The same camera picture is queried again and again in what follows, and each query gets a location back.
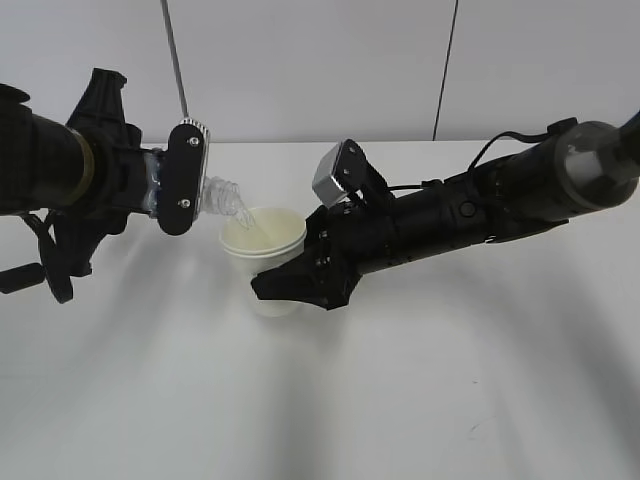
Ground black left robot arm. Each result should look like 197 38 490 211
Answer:
1 68 157 304

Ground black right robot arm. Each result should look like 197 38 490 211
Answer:
251 118 639 310

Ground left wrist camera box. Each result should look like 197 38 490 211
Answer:
157 117 209 236

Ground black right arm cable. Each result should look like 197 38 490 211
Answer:
387 117 581 194

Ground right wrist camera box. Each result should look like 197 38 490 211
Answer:
312 139 391 208

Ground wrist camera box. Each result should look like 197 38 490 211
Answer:
312 139 391 208
157 117 209 236

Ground white paper cup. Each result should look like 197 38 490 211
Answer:
219 207 306 318

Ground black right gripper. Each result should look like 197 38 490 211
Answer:
251 193 400 310

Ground clear plastic water bottle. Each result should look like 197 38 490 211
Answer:
142 149 254 228

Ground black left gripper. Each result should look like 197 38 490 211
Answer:
39 68 149 304

